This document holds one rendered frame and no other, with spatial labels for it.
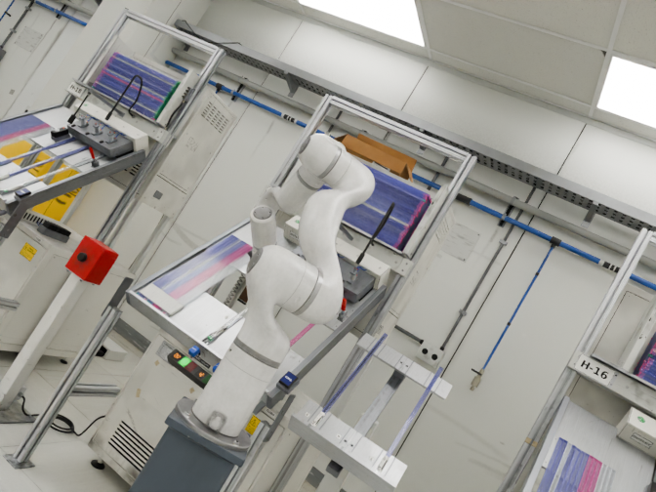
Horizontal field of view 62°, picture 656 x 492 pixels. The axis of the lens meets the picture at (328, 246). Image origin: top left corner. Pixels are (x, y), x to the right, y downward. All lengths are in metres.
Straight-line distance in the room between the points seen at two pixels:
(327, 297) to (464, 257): 2.57
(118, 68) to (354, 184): 2.08
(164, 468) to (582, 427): 1.39
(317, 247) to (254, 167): 3.13
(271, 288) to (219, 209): 3.24
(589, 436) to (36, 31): 6.02
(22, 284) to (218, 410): 1.83
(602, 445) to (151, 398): 1.66
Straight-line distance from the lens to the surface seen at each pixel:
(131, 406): 2.43
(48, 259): 2.90
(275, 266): 1.18
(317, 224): 1.30
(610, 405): 2.32
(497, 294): 3.67
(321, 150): 1.43
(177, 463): 1.26
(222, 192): 4.44
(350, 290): 2.08
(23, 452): 2.35
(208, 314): 2.02
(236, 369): 1.22
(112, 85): 3.25
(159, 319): 2.03
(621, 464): 2.09
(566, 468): 1.96
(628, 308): 2.36
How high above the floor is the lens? 1.08
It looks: 5 degrees up
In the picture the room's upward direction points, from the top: 31 degrees clockwise
